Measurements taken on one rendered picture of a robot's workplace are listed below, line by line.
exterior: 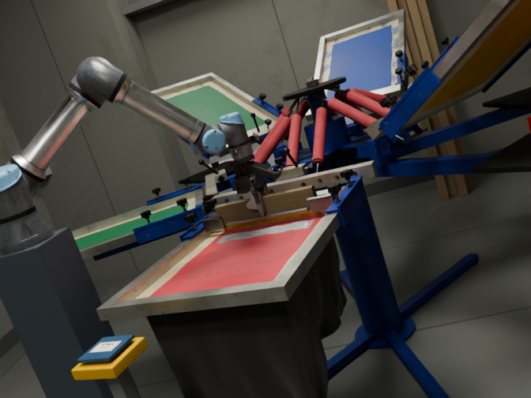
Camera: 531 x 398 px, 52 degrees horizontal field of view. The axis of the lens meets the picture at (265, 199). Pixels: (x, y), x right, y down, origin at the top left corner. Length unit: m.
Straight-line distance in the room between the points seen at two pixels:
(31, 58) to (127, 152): 1.20
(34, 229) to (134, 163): 3.61
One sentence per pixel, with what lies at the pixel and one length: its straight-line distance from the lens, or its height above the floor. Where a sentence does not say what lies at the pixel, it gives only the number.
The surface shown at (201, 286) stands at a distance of 1.55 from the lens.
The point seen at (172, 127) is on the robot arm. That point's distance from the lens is 1.67.
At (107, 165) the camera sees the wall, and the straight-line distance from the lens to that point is 5.36.
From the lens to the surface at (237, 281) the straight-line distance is 1.49.
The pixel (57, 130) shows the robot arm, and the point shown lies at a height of 1.48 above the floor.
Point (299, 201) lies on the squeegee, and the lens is 1.82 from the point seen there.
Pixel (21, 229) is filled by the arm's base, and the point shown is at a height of 1.25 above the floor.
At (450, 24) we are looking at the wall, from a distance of 5.34.
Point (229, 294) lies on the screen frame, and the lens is 1.34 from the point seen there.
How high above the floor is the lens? 1.46
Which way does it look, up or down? 13 degrees down
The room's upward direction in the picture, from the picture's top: 18 degrees counter-clockwise
